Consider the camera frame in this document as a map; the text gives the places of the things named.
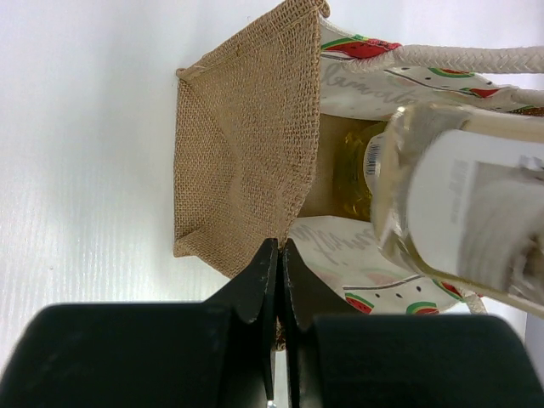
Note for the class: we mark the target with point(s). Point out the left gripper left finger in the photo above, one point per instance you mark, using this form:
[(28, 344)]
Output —
[(217, 353)]

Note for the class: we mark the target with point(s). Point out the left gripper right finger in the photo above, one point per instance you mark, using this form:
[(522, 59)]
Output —
[(340, 357)]

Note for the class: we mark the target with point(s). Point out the burlap watermelon canvas bag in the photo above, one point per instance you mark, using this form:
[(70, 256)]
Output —
[(248, 125)]

